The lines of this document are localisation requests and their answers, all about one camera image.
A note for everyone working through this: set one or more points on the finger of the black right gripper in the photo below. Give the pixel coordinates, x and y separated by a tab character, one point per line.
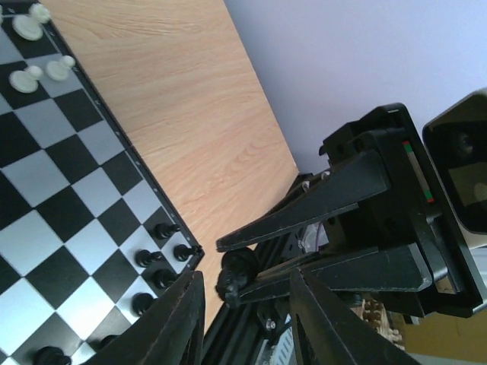
331	277
352	181

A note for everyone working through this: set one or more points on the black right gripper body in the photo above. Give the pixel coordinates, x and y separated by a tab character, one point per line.
414	211

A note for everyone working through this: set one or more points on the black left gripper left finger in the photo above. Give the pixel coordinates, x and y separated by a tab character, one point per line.
170	332

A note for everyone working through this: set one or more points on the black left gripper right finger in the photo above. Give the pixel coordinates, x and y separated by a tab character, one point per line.
325	331

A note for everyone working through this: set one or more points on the black knight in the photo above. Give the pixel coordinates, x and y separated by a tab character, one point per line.
238	269

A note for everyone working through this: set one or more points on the black and grey chessboard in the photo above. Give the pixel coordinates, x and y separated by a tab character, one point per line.
84	224

